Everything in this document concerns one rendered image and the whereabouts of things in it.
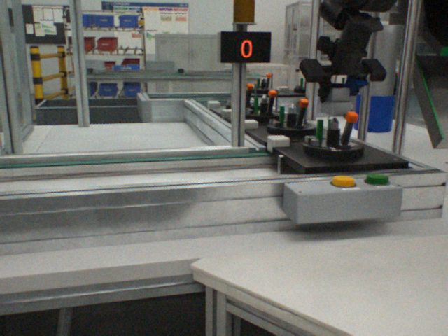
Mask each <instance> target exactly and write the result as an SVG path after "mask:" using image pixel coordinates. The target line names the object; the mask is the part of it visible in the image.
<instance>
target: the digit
mask: <svg viewBox="0 0 448 336"><path fill-rule="evenodd" d="M256 50H257V34H237V40H236V61H256Z"/></svg>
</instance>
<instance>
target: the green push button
mask: <svg viewBox="0 0 448 336"><path fill-rule="evenodd" d="M366 181H367V182H368V183H373V184H378V185H384V184H387V183H388V182H389V178H388V177H387V176H385V175H381V174H369V175H367V178H366Z"/></svg>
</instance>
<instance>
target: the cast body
mask: <svg viewBox="0 0 448 336"><path fill-rule="evenodd" d="M332 84H333V86H332V88H331V90H330V92H329V94H328V96H327V98H326V100H325V101H324V102H323V103H321V112H322V113H326V114H328V115H331V116H342V115H343V114H346V113H347V112H351V107H352V103H351V102H349V98H350V88H347V87H344V85H345V84H344V83H332Z"/></svg>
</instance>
